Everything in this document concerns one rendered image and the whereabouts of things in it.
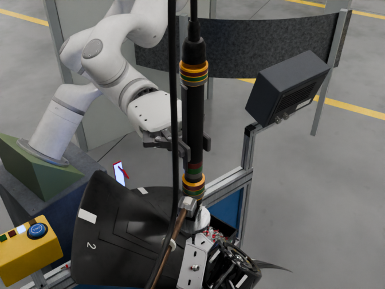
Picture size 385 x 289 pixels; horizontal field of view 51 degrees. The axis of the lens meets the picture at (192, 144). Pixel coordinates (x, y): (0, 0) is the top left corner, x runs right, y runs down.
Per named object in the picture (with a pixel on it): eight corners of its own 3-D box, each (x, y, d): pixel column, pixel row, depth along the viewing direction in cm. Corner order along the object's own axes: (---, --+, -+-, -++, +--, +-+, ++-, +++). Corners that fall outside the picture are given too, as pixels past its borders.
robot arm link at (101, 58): (153, -52, 86) (102, 63, 73) (183, 5, 99) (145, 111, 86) (118, -45, 90) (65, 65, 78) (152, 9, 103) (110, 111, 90)
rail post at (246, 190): (231, 290, 213) (244, 186, 162) (226, 284, 215) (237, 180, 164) (237, 286, 214) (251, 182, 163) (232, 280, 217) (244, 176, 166)
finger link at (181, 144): (168, 141, 74) (191, 161, 70) (154, 148, 73) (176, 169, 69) (168, 128, 72) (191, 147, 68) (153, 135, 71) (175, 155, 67)
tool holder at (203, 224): (201, 246, 80) (203, 213, 74) (168, 236, 82) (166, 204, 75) (214, 211, 86) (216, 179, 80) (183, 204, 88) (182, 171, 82)
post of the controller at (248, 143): (246, 171, 157) (250, 131, 144) (240, 166, 159) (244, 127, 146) (251, 167, 158) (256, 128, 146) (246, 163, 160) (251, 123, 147)
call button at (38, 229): (33, 241, 107) (31, 237, 106) (27, 231, 110) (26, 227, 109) (47, 233, 109) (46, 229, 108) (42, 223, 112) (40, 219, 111)
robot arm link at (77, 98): (51, 97, 145) (82, 38, 145) (97, 120, 153) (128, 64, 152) (52, 101, 134) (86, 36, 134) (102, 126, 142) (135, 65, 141)
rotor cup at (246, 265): (241, 327, 88) (279, 281, 87) (208, 329, 76) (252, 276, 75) (200, 278, 97) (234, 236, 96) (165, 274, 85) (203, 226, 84)
